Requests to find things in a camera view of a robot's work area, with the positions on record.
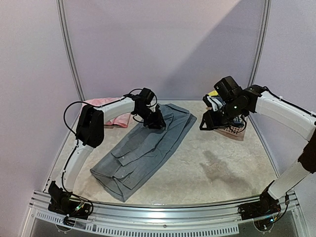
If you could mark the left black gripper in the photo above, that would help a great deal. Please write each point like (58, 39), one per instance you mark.
(157, 121)

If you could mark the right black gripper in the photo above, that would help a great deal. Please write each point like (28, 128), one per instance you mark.
(212, 118)

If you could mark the navy printed t-shirt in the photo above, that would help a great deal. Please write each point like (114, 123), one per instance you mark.
(217, 103)

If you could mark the grey-blue button shirt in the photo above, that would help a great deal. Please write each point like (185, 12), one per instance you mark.
(140, 153)

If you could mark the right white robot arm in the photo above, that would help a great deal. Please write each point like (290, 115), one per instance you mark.
(257, 99)

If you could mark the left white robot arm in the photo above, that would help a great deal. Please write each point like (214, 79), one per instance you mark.
(89, 133)

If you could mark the pink perforated laundry basket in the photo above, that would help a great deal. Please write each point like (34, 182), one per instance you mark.
(234, 132)

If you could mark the yellow garment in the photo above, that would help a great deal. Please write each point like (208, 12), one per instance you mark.
(213, 93)

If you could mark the pink folded garment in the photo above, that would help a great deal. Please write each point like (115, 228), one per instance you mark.
(122, 120)

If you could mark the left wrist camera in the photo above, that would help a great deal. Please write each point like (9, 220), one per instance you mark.
(147, 95)

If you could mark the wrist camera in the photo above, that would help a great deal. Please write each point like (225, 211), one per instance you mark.
(227, 86)
(147, 95)

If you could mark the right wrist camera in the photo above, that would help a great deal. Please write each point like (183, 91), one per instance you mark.
(227, 86)

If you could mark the aluminium front rail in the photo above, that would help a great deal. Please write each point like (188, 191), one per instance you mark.
(126, 220)

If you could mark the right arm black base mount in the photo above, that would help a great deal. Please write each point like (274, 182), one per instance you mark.
(266, 206)

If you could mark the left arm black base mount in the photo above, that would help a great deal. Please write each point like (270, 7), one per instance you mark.
(68, 204)

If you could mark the right aluminium wall post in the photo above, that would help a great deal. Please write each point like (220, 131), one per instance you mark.
(260, 41)

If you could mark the aluminium wall post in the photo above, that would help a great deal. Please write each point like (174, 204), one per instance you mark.
(68, 48)
(260, 41)

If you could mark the left aluminium wall post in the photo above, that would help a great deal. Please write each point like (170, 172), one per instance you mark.
(68, 48)

